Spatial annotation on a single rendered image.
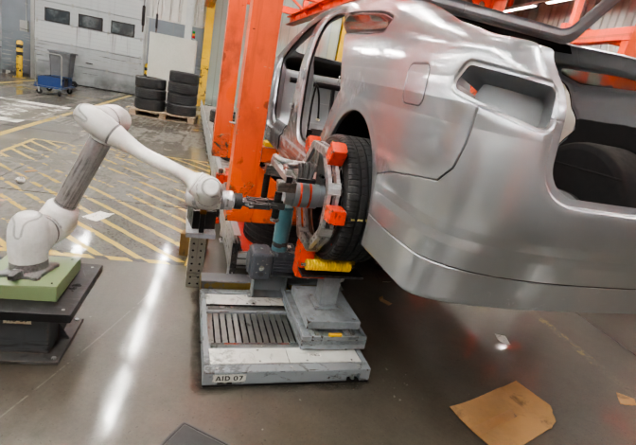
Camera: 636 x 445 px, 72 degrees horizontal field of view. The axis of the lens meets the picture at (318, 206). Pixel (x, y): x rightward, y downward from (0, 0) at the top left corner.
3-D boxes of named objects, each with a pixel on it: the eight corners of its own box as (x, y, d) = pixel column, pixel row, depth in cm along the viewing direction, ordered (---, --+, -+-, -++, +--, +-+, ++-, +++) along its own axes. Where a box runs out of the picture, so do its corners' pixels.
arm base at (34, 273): (-12, 280, 186) (-13, 268, 184) (22, 260, 207) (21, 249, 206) (31, 285, 187) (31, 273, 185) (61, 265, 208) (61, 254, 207)
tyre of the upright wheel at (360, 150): (352, 138, 263) (337, 245, 271) (315, 133, 256) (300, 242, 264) (404, 140, 201) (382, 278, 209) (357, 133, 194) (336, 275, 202)
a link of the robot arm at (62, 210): (18, 236, 205) (45, 222, 226) (50, 254, 208) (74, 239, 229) (94, 97, 190) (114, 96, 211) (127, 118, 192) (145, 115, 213)
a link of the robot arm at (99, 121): (115, 122, 181) (128, 120, 194) (76, 96, 178) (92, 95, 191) (99, 148, 183) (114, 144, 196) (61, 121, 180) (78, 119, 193)
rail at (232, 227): (242, 267, 287) (247, 236, 281) (228, 266, 284) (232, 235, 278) (220, 175, 513) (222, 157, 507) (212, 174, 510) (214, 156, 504)
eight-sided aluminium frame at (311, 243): (326, 265, 211) (348, 155, 196) (313, 265, 209) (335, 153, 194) (300, 226, 261) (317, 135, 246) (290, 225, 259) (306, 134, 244)
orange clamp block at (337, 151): (342, 167, 207) (348, 153, 200) (326, 165, 204) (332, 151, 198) (340, 155, 211) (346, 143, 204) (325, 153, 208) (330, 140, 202)
